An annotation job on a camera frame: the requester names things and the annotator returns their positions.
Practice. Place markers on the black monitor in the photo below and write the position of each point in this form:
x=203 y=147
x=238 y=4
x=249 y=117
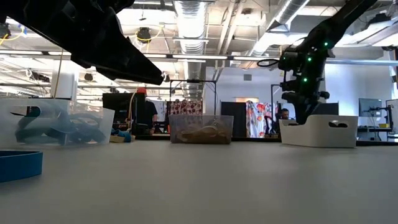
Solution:
x=118 y=105

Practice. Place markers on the black clothes rack frame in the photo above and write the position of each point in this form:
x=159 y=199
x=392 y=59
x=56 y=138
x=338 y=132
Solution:
x=192 y=81
x=272 y=102

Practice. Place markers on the long ceiling light strip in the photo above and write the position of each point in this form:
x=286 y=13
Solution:
x=202 y=57

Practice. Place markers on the small desk monitor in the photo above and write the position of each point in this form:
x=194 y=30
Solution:
x=370 y=107

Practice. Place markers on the silver ventilation duct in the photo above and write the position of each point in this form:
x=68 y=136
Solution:
x=190 y=31
x=269 y=34

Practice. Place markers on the white patterned cloth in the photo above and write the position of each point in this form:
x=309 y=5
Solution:
x=161 y=109

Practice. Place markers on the colourful floral cloth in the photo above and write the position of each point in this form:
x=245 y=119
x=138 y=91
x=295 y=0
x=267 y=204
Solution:
x=258 y=118

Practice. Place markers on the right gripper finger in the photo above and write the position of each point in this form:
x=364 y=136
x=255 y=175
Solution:
x=304 y=113

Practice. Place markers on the grey translucent basket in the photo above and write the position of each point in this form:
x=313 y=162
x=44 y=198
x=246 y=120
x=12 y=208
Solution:
x=186 y=119

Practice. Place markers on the red dotted cloth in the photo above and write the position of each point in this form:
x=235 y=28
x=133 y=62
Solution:
x=186 y=107

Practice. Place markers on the white column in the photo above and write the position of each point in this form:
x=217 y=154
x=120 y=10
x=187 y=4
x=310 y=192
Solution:
x=63 y=87

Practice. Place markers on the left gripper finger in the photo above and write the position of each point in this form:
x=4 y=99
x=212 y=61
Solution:
x=118 y=59

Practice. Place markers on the person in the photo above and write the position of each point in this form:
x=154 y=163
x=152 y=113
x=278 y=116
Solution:
x=284 y=114
x=149 y=112

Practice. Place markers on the tan rubber band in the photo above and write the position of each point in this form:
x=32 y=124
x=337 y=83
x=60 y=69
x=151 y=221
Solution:
x=119 y=139
x=205 y=137
x=189 y=133

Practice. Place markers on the short black rubber band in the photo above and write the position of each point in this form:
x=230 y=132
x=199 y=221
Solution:
x=338 y=125

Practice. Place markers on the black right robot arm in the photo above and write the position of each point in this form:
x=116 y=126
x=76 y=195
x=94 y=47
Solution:
x=339 y=21

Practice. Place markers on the clear plastic basket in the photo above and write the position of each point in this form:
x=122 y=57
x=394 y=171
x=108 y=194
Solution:
x=6 y=102

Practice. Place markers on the thin blue rubber band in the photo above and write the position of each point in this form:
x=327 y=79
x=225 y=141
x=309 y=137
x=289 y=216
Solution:
x=34 y=124

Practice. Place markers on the white plastic basket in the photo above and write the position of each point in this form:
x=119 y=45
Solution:
x=311 y=133

